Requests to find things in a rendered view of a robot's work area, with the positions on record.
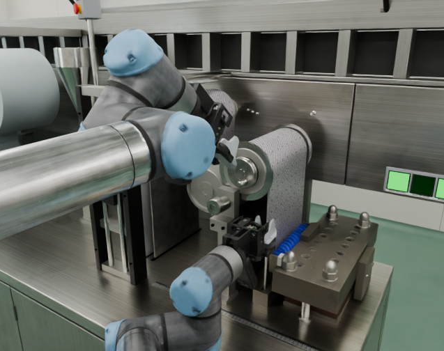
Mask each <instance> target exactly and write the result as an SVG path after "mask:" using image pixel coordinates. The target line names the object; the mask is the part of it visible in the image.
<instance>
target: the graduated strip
mask: <svg viewBox="0 0 444 351"><path fill-rule="evenodd" d="M152 286H155V287H157V288H159V289H162V290H164V291H167V292H168V293H170V286H167V285H165V284H163V283H160V282H158V281H156V282H155V283H153V284H152ZM221 315H223V316H225V317H227V318H230V319H232V320H235V321H236V322H239V323H241V324H244V325H246V326H248V327H251V328H253V329H255V330H258V331H260V332H263V333H265V334H267V335H269V336H272V337H274V338H277V339H279V340H281V341H284V342H285V343H288V344H290V345H293V346H295V347H297V348H300V349H302V350H305V351H323V350H321V349H318V348H316V347H314V346H312V345H309V344H306V343H304V342H302V341H299V340H297V339H295V338H292V337H290V336H287V335H285V334H282V333H280V332H278V331H275V330H273V329H271V328H268V327H265V326H263V325H260V324H259V323H256V322H254V321H251V320H248V319H247V318H244V317H242V316H239V315H237V314H235V313H232V312H230V311H227V310H225V309H222V308H221Z"/></svg>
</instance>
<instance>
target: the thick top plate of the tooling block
mask: <svg viewBox="0 0 444 351"><path fill-rule="evenodd" d="M326 215H327V212H326V213H325V214H324V215H323V216H322V218H320V219H319V220H318V221H317V223H318V224H320V229H319V231H318V232H317V233H316V234H315V235H314V237H313V238H312V239H311V240H310V241H309V242H303V241H301V240H300V241H299V242H298V243H297V245H296V246H295V247H294V248H292V250H291V251H292V252H294V254H295V255H296V260H297V264H296V266H297V270H296V271H294V272H286V271H284V270H283V269H282V266H281V267H280V266H278V265H277V266H276V267H275V268H274V269H273V280H272V291H273V292H275V293H279V294H281V295H284V296H287V297H290V298H292V299H296V300H298V301H300V302H304V303H306V304H309V305H312V306H315V307H317V308H320V309H323V310H325V311H329V312H331V313H334V314H337V313H338V311H339V309H340V307H341V305H342V304H343V302H344V300H345V298H346V296H347V295H348V293H349V290H350V289H351V286H352V285H353V283H354V281H355V279H356V276H357V270H358V261H359V260H360V258H361V256H362V255H363V253H364V251H365V249H366V248H367V246H371V247H373V246H374V244H375V242H376V236H377V231H378V224H377V223H374V222H370V223H369V225H370V227H369V228H360V227H358V226H357V223H358V219H355V218H352V217H346V216H342V215H337V218H338V220H337V221H330V220H327V219H326ZM328 260H333V261H334V262H335V263H336V266H337V281H336V282H334V283H329V282H326V281H324V280H323V279H322V278H321V275H322V273H323V269H324V266H325V263H326V262H327V261H328Z"/></svg>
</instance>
